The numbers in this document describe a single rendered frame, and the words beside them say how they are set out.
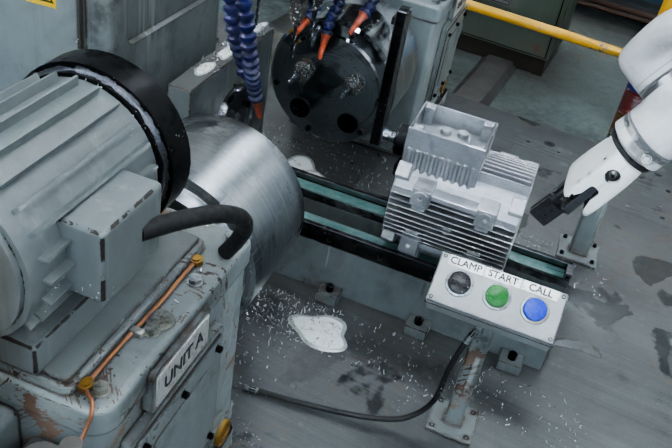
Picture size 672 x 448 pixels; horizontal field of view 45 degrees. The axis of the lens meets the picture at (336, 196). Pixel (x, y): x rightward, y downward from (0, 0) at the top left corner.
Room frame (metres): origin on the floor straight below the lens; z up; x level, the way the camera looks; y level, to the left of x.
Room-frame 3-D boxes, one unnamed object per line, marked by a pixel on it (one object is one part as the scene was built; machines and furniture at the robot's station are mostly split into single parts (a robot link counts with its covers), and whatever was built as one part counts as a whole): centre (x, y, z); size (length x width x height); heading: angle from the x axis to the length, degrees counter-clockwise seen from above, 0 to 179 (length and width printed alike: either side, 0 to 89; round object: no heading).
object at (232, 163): (0.82, 0.19, 1.04); 0.37 x 0.25 x 0.25; 165
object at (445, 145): (1.10, -0.16, 1.11); 0.12 x 0.11 x 0.07; 75
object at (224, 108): (1.19, 0.19, 1.02); 0.15 x 0.02 x 0.15; 165
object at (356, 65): (1.49, 0.02, 1.04); 0.41 x 0.25 x 0.25; 165
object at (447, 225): (1.09, -0.20, 1.01); 0.20 x 0.19 x 0.19; 75
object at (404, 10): (1.26, -0.06, 1.12); 0.04 x 0.03 x 0.26; 75
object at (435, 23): (1.74, -0.05, 0.99); 0.35 x 0.31 x 0.37; 165
